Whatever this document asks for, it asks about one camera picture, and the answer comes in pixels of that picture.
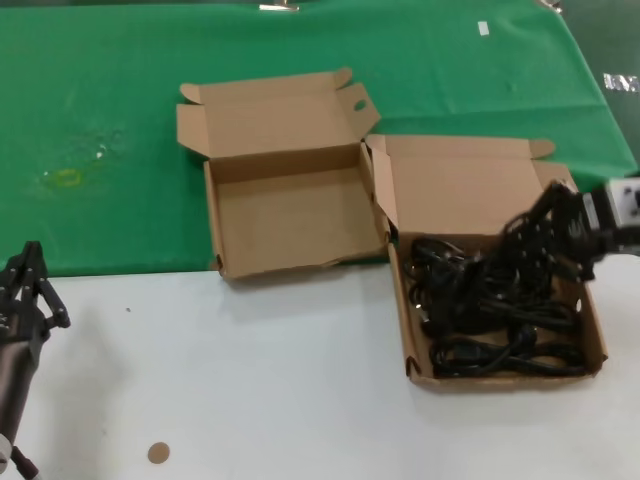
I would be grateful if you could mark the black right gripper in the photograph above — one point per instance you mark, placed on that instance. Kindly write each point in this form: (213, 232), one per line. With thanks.
(582, 235)

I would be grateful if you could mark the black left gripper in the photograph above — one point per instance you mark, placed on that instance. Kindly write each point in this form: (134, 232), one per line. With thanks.
(20, 325)

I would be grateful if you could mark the open cardboard box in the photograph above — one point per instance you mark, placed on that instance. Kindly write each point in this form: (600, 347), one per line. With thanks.
(290, 220)
(450, 190)

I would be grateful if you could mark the shiny silver floor piece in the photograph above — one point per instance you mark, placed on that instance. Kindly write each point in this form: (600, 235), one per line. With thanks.
(620, 82)

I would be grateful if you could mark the small white label sticker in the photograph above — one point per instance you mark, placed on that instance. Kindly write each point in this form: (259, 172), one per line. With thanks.
(483, 28)

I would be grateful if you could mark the round brown paper sticker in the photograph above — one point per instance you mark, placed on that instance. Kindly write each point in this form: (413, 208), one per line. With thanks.
(159, 453)

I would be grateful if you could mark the metal cloth clamp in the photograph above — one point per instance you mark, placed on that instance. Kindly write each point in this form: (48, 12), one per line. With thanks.
(280, 6)
(550, 4)

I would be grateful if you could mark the green table cloth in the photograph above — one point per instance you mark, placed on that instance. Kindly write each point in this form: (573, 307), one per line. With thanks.
(100, 75)

